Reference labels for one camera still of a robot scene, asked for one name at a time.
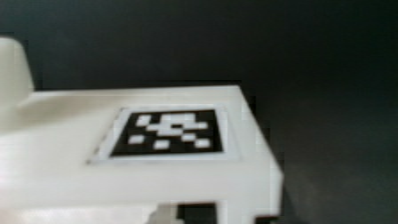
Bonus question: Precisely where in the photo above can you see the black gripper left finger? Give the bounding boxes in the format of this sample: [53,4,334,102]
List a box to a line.
[176,202,217,224]

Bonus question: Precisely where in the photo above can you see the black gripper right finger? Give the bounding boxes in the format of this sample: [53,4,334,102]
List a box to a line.
[254,216,279,224]

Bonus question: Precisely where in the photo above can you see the white drawer front one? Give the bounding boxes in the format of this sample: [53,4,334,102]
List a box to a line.
[0,36,283,224]

